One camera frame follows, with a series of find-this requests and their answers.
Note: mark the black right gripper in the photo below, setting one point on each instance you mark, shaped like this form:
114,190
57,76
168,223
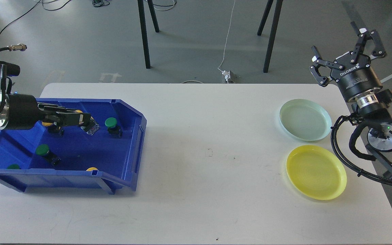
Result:
356,78

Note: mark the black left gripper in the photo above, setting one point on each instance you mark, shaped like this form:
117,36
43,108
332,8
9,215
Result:
21,112

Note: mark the green push button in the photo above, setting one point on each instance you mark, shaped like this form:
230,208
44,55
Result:
114,130
44,151

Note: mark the yellow push button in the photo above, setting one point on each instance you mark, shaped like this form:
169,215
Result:
87,123

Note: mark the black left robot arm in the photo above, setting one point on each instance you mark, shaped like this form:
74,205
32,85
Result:
8,70

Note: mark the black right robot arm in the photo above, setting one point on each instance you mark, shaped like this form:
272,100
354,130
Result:
372,136

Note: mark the yellow button bin back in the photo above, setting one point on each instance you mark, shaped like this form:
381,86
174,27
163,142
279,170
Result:
53,129

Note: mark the green button bin corner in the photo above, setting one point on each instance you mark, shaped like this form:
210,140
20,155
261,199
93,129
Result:
13,166

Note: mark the light green plate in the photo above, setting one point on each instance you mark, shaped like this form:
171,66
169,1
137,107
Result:
304,120

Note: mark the yellow plate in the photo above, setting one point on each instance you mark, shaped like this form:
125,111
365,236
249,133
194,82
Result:
316,172

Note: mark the blue plastic bin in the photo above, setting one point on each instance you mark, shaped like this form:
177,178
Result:
117,159

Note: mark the black tripod right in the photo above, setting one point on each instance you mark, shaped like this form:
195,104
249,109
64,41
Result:
273,31

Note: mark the black tripod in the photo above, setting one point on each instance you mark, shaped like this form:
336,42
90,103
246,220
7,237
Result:
143,26
273,31

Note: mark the white power adapter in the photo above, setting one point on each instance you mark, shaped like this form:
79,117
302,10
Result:
229,77

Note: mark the black tripod left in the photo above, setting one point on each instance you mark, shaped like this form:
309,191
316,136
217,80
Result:
143,26

